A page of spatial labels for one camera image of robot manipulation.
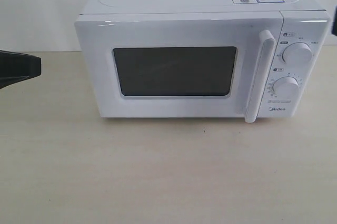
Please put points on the white microwave oven body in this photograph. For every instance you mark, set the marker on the white microwave oven body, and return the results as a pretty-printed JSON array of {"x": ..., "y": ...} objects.
[{"x": 304, "y": 21}]

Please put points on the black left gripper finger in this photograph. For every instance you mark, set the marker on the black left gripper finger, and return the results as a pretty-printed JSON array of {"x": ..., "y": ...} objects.
[{"x": 17, "y": 67}]

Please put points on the white microwave door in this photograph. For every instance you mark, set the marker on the white microwave door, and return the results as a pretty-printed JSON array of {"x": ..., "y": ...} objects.
[{"x": 179, "y": 65}]

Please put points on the lower white timer knob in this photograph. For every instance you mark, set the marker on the lower white timer knob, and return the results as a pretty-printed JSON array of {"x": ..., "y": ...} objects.
[{"x": 285, "y": 88}]

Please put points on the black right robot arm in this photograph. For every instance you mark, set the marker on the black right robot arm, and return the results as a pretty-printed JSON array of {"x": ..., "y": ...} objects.
[{"x": 334, "y": 24}]

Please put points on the upper white power knob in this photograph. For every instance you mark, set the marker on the upper white power knob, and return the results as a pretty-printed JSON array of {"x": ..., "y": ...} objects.
[{"x": 297, "y": 54}]

